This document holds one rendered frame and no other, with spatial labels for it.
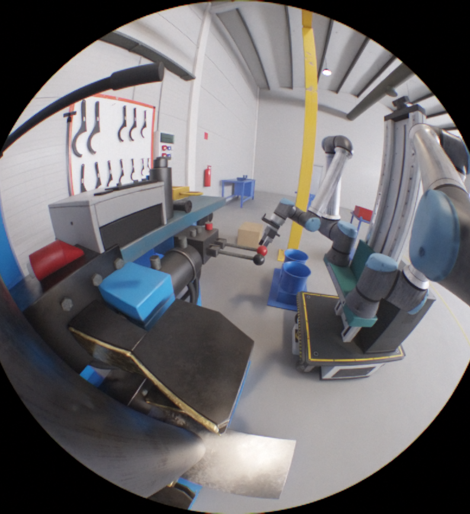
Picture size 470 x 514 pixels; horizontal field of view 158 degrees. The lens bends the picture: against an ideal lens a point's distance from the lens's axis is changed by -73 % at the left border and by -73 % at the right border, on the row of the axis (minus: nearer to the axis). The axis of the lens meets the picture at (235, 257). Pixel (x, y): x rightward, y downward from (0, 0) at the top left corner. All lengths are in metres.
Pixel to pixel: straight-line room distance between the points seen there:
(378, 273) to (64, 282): 0.94
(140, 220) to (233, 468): 1.14
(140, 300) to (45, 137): 2.14
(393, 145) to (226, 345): 1.21
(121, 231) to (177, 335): 0.26
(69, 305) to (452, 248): 0.51
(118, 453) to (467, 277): 0.35
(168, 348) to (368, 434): 1.51
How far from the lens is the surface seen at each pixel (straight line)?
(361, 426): 1.56
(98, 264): 0.39
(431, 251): 0.19
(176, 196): 0.92
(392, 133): 1.22
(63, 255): 0.38
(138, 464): 0.25
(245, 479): 1.11
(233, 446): 1.07
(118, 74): 0.24
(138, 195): 0.44
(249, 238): 2.74
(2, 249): 0.55
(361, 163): 11.59
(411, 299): 0.83
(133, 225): 0.44
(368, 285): 0.81
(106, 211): 0.38
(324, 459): 1.39
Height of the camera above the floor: 1.22
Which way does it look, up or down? 29 degrees down
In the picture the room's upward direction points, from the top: 4 degrees clockwise
